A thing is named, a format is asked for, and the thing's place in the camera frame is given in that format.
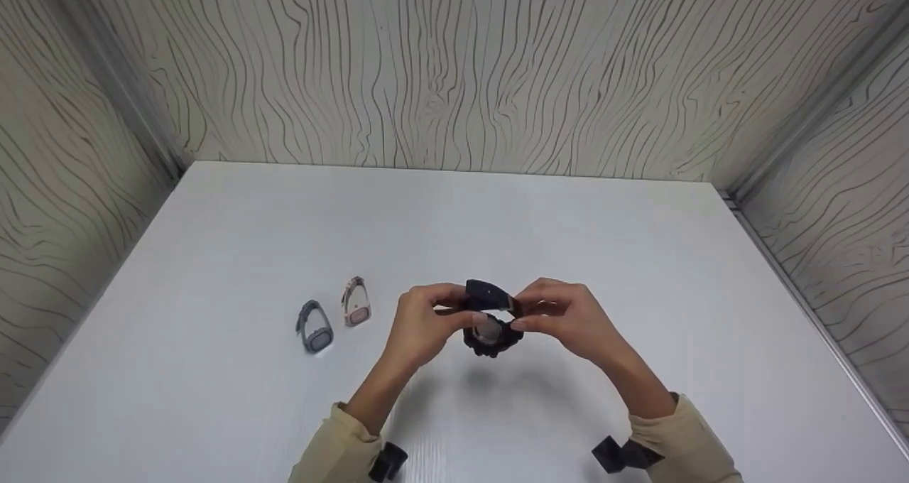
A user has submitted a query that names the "person's right forearm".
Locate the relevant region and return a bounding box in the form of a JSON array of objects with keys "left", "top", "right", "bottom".
[{"left": 602, "top": 341, "right": 744, "bottom": 483}]

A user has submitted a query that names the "person's right hand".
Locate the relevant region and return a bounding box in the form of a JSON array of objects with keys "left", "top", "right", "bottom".
[{"left": 509, "top": 278, "right": 622, "bottom": 366}]

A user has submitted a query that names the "pink wrist watch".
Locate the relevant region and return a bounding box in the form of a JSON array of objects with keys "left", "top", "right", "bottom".
[{"left": 341, "top": 276, "right": 372, "bottom": 327}]

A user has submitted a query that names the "grey wrist watch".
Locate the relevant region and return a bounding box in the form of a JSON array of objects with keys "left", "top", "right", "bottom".
[{"left": 295, "top": 300, "right": 335, "bottom": 354}]

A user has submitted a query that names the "black wrist band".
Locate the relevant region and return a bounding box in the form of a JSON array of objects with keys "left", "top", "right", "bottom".
[
  {"left": 592, "top": 435, "right": 665, "bottom": 474},
  {"left": 368, "top": 441, "right": 409, "bottom": 483}
]

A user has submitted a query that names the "black wrist watch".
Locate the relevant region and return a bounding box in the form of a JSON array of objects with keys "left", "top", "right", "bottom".
[{"left": 463, "top": 280, "right": 525, "bottom": 359}]

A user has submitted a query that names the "person's left forearm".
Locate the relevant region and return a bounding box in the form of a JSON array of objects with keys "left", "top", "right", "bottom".
[{"left": 288, "top": 359, "right": 420, "bottom": 483}]

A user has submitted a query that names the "person's left hand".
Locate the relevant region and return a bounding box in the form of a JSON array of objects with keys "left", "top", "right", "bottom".
[{"left": 382, "top": 283, "right": 478, "bottom": 371}]

